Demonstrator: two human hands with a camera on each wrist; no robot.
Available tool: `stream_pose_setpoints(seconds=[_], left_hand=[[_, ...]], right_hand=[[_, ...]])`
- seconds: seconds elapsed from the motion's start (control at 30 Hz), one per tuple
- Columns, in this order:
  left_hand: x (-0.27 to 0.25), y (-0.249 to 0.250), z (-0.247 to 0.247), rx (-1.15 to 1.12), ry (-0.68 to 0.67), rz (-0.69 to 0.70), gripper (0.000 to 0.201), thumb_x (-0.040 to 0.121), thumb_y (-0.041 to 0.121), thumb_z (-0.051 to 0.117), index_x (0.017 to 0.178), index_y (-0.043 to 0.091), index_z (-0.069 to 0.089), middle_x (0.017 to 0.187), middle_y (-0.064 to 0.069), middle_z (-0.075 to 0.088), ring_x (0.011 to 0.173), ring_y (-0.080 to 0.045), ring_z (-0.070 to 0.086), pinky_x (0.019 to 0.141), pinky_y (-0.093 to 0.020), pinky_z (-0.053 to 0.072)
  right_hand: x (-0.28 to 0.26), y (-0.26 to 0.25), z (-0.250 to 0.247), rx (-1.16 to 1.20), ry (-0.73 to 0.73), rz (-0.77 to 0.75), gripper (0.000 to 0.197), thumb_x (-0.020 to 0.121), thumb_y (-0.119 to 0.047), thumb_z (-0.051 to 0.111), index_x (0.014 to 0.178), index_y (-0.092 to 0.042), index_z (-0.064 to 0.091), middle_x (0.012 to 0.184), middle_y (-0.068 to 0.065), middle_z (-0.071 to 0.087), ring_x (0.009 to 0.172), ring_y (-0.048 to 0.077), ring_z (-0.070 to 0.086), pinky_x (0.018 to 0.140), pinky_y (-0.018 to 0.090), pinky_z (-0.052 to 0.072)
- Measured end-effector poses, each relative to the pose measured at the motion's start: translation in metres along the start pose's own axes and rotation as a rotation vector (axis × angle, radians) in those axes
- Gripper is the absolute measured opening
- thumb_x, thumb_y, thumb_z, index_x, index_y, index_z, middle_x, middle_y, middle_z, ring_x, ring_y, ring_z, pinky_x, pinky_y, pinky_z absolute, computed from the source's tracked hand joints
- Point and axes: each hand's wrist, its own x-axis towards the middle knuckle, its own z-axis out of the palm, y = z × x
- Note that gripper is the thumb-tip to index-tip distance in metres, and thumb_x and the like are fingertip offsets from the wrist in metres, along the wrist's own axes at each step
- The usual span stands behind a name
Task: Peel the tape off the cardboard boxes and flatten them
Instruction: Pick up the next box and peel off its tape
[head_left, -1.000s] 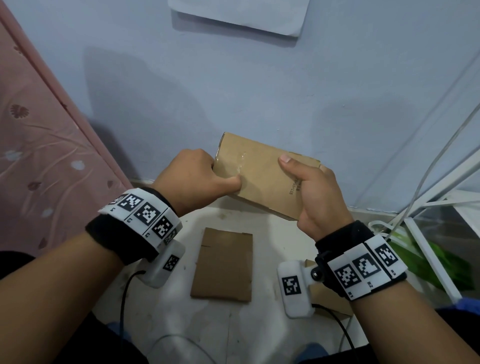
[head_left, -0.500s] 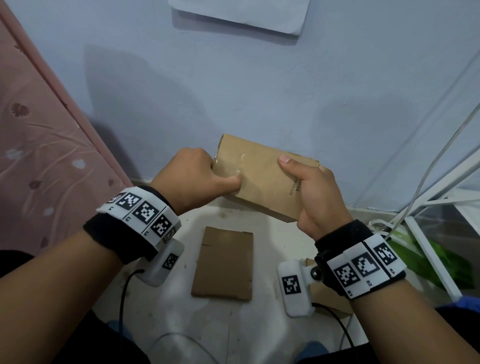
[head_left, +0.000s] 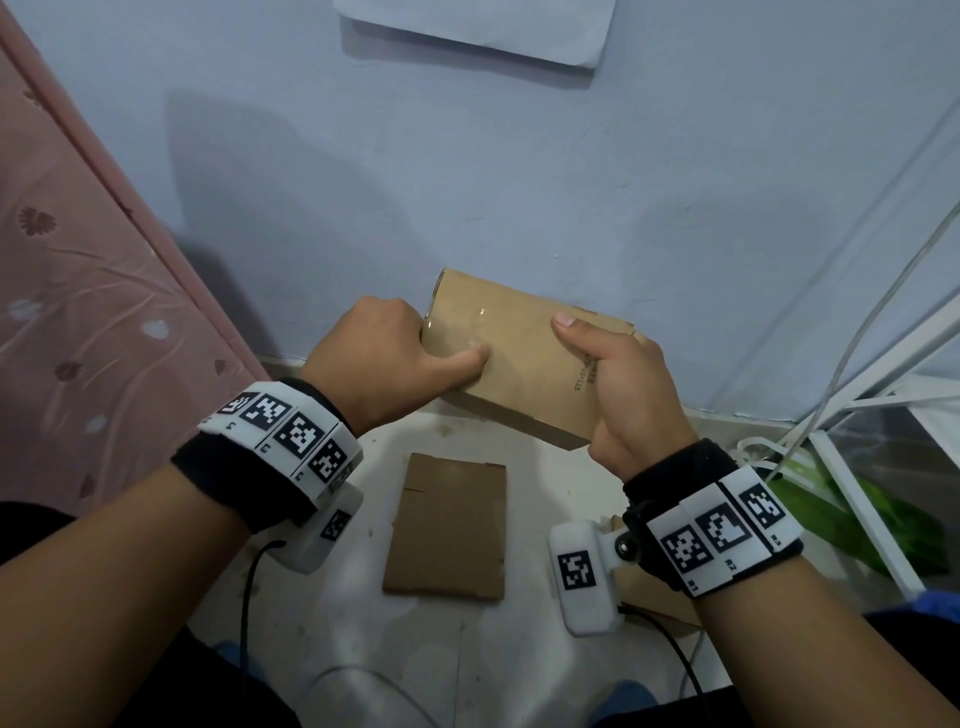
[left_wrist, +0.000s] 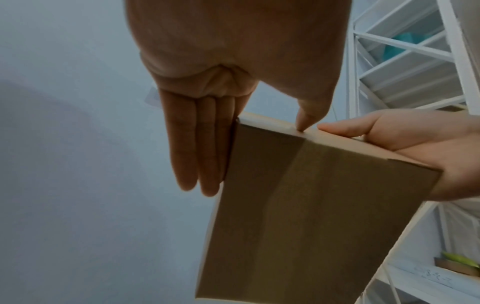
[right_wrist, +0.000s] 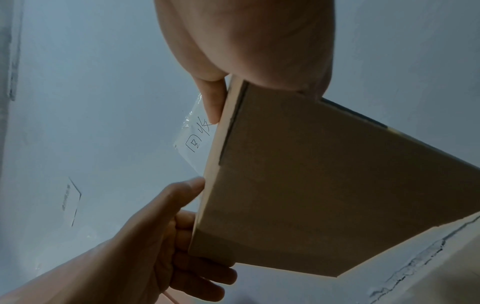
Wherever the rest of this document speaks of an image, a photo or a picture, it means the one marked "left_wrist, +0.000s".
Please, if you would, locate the person's left hand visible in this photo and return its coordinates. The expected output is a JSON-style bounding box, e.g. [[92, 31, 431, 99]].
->
[[123, 0, 354, 197]]

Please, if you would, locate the person's right hand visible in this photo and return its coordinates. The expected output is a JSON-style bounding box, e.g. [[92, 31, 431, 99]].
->
[[317, 108, 480, 203]]

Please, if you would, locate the brown cardboard box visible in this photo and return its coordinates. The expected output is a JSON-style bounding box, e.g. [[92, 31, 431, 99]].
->
[[194, 112, 444, 304]]

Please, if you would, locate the small brown box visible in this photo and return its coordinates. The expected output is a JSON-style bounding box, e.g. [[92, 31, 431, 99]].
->
[[434, 256, 480, 276]]

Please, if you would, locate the teal crumpled bag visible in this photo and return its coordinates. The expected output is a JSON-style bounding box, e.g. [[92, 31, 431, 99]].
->
[[382, 32, 425, 63]]

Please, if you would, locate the white metal rack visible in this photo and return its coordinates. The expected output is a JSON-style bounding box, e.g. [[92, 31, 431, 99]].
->
[[346, 0, 480, 304]]

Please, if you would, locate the green plastic bag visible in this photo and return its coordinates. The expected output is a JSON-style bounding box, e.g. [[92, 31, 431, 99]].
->
[[440, 250, 480, 266]]

